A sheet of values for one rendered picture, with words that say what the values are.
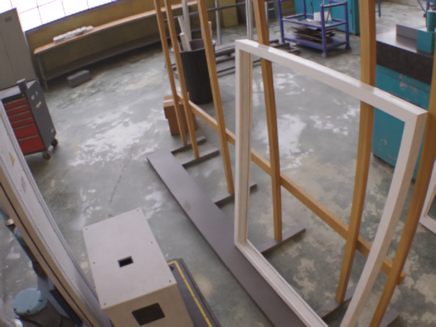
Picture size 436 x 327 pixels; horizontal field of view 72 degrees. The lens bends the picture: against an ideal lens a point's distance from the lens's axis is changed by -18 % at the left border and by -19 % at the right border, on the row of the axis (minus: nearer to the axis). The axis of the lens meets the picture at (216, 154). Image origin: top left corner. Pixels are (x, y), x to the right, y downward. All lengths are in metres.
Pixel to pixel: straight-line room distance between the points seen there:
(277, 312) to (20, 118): 3.54
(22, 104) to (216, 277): 3.00
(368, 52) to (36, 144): 3.96
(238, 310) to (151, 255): 0.92
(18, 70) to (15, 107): 3.67
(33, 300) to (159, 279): 0.54
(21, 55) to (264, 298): 6.92
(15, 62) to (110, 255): 6.68
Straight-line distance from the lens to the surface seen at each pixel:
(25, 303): 1.47
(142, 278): 1.51
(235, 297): 2.39
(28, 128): 4.48
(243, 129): 2.10
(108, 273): 1.59
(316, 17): 7.09
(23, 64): 7.99
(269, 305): 2.27
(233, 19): 9.19
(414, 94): 2.94
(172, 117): 4.10
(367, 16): 1.28
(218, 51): 6.40
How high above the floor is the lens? 1.97
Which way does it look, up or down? 32 degrees down
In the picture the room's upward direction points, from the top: 10 degrees counter-clockwise
